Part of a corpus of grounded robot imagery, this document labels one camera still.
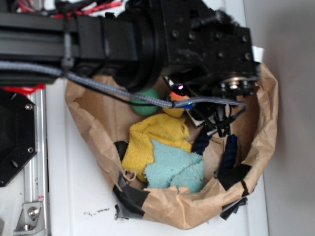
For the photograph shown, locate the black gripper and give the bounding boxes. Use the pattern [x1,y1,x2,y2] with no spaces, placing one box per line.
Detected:
[161,0,259,97]

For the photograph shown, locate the light blue terry cloth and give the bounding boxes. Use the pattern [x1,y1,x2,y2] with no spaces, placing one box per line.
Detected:
[144,139,205,193]

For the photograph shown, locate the dark blue rope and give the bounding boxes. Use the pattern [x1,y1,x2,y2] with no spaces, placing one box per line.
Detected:
[191,131,239,170]

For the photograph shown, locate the grey braided cable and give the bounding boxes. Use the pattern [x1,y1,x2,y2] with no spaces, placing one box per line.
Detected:
[0,60,248,109]

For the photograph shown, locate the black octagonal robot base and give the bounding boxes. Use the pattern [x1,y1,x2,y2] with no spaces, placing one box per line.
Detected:
[0,89,35,187]

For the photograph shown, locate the metal corner bracket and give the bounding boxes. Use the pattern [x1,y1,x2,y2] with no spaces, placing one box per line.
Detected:
[13,202,47,236]

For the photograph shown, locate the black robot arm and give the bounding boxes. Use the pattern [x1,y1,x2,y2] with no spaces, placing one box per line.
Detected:
[0,0,259,97]

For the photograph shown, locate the yellow terry cloth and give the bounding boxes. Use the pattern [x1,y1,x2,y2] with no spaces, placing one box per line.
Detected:
[122,113,192,183]

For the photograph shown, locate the brown paper bag bin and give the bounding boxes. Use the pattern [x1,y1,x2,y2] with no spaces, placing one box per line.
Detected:
[65,65,279,230]

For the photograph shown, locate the yellow and green sponge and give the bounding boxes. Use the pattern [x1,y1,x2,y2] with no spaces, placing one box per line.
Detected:
[162,91,189,118]

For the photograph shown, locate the aluminium extrusion rail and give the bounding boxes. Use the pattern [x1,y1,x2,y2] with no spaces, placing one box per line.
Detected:
[24,90,51,236]

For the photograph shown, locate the green dimpled ball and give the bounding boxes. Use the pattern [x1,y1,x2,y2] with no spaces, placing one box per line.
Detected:
[131,88,159,116]

